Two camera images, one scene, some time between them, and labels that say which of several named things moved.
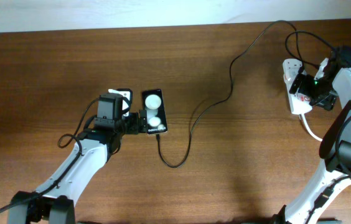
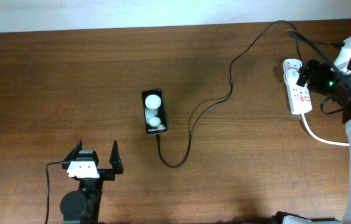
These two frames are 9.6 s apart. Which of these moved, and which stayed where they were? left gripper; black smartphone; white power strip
Moved: left gripper
Stayed: black smartphone; white power strip
